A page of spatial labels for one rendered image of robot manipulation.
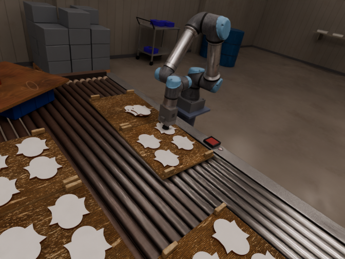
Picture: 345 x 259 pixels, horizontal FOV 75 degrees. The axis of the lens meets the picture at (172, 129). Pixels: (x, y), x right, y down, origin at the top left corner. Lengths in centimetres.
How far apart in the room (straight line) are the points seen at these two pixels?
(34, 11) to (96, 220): 375
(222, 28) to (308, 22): 924
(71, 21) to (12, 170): 324
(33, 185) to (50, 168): 9
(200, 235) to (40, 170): 67
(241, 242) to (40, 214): 69
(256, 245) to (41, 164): 89
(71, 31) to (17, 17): 106
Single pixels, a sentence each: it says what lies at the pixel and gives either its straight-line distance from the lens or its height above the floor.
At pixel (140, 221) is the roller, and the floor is 91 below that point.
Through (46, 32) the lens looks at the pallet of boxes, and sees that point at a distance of 399.
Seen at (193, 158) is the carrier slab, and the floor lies 94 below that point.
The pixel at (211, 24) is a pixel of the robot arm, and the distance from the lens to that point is 140.
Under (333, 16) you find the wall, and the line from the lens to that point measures 1039.
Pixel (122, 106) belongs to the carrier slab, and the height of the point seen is 94.
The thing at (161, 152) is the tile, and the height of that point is 94.
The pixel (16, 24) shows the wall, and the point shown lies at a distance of 487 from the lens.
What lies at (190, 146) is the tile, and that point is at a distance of 122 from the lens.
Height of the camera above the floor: 165
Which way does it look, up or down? 32 degrees down
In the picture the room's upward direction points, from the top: 11 degrees clockwise
